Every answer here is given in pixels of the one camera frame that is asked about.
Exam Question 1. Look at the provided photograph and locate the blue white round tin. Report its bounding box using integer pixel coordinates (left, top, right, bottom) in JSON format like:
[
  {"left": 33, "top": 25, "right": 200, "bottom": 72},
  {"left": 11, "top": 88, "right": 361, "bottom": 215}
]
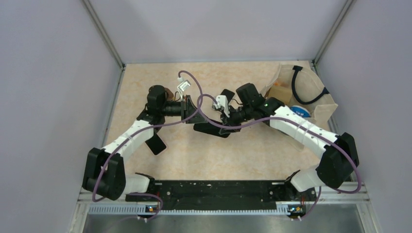
[{"left": 290, "top": 105, "right": 311, "bottom": 118}]

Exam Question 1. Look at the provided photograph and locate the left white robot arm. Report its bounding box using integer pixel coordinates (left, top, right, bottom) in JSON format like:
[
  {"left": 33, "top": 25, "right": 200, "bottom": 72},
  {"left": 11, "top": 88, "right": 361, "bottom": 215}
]
[{"left": 82, "top": 85, "right": 204, "bottom": 201}]

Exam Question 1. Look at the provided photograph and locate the white cased phone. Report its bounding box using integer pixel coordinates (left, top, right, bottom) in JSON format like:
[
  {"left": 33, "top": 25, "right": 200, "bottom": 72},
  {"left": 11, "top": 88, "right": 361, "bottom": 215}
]
[{"left": 145, "top": 133, "right": 167, "bottom": 156}]

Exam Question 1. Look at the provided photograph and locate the purple cable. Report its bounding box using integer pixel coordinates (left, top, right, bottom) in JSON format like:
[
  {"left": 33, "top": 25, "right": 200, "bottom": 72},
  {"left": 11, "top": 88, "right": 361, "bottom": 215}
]
[
  {"left": 197, "top": 94, "right": 362, "bottom": 195},
  {"left": 92, "top": 70, "right": 204, "bottom": 203}
]

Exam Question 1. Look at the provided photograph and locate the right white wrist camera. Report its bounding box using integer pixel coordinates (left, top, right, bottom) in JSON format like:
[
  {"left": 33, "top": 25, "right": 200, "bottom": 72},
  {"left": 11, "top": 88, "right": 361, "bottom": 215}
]
[{"left": 213, "top": 95, "right": 230, "bottom": 117}]

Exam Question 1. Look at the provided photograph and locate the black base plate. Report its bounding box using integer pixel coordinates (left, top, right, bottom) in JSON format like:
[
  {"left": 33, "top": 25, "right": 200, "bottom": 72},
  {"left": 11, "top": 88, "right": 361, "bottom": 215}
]
[{"left": 125, "top": 178, "right": 316, "bottom": 211}]

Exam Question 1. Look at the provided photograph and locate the white cup brown lid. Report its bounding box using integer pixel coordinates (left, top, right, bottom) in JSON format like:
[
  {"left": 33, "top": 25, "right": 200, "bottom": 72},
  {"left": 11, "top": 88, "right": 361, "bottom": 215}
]
[{"left": 165, "top": 88, "right": 175, "bottom": 101}]

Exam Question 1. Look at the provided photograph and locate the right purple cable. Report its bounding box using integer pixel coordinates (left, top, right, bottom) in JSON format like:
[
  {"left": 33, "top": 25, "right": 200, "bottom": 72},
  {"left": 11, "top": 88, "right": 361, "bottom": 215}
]
[{"left": 197, "top": 94, "right": 362, "bottom": 195}]

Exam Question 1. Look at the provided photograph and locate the beige tote bag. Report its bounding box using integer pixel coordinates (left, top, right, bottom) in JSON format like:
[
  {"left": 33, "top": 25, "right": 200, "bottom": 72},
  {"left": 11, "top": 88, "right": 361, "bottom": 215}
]
[{"left": 260, "top": 65, "right": 338, "bottom": 126}]

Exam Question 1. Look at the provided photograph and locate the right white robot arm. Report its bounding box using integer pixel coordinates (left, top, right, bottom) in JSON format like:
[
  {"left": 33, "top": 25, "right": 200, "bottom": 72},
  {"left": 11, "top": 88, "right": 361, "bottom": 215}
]
[{"left": 212, "top": 83, "right": 359, "bottom": 200}]

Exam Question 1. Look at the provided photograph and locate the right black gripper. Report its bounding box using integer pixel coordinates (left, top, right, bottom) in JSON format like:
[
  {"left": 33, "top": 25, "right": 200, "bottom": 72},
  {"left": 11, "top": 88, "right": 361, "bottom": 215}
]
[{"left": 220, "top": 104, "right": 253, "bottom": 133}]

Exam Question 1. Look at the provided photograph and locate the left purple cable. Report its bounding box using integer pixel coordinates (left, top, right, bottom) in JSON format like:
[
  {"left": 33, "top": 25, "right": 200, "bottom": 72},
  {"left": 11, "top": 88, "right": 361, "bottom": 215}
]
[{"left": 92, "top": 70, "right": 204, "bottom": 203}]

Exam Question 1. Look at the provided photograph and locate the pink cased phone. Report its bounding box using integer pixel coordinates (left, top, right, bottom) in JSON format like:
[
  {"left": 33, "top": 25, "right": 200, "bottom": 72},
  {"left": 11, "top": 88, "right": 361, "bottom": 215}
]
[{"left": 221, "top": 89, "right": 235, "bottom": 102}]

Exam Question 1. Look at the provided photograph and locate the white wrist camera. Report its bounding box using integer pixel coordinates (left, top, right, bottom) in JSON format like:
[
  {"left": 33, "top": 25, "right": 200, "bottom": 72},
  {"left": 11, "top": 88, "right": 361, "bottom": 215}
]
[
  {"left": 177, "top": 80, "right": 191, "bottom": 93},
  {"left": 213, "top": 95, "right": 230, "bottom": 117}
]

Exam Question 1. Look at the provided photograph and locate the black phone case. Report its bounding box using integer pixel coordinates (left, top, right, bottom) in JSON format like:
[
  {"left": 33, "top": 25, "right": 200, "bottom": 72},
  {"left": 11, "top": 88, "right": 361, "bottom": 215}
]
[{"left": 193, "top": 123, "right": 231, "bottom": 138}]

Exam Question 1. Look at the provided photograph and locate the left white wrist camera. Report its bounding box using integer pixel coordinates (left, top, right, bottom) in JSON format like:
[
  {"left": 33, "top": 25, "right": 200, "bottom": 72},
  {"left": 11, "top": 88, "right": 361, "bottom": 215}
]
[{"left": 177, "top": 80, "right": 191, "bottom": 93}]

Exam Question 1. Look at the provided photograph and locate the grey slotted cable duct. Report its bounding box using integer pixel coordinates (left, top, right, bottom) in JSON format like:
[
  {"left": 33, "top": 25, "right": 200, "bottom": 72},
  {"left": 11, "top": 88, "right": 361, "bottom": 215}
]
[{"left": 88, "top": 204, "right": 291, "bottom": 216}]

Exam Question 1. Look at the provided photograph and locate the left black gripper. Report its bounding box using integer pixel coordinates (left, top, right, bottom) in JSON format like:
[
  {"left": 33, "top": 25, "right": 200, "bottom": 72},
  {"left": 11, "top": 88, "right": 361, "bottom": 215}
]
[{"left": 161, "top": 95, "right": 209, "bottom": 123}]

